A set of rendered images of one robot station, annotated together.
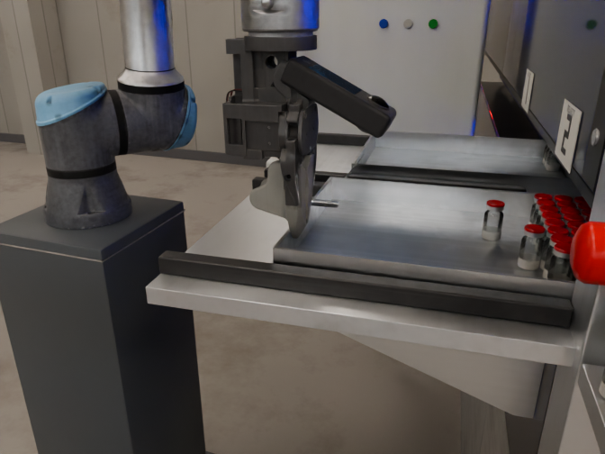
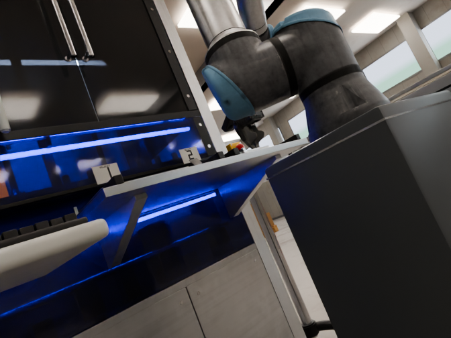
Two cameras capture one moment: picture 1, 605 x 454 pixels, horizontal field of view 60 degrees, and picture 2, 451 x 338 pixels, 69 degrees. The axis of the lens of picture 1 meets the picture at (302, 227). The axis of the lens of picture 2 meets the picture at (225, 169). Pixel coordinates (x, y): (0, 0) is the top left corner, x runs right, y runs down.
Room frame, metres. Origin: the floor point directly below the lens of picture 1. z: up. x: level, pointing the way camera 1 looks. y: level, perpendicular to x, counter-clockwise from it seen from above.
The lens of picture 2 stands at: (1.54, 0.53, 0.73)
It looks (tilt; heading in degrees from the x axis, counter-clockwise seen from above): 8 degrees up; 214
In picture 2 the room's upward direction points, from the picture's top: 23 degrees counter-clockwise
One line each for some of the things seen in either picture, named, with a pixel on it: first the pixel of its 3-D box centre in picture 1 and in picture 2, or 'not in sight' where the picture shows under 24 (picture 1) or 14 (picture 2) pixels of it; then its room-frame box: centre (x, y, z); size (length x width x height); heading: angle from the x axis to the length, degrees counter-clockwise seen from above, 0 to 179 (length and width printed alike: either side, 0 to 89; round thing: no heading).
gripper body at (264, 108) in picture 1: (275, 97); (243, 109); (0.55, 0.03, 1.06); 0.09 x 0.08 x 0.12; 75
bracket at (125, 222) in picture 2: not in sight; (125, 235); (0.99, -0.22, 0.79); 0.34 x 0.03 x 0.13; 75
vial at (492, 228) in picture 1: (492, 222); not in sight; (0.59, -0.23, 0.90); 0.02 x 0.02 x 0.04
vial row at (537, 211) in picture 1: (549, 237); not in sight; (0.54, -0.27, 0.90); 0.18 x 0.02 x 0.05; 164
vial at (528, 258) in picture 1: (531, 247); not in sight; (0.51, -0.24, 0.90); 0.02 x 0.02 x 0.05
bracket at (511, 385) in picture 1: (380, 337); (253, 189); (0.51, -0.09, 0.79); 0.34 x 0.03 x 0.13; 75
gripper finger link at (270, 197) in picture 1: (276, 201); (258, 137); (0.53, 0.03, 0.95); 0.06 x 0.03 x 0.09; 75
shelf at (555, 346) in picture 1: (411, 204); (188, 188); (0.74, -0.16, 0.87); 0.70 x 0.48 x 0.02; 165
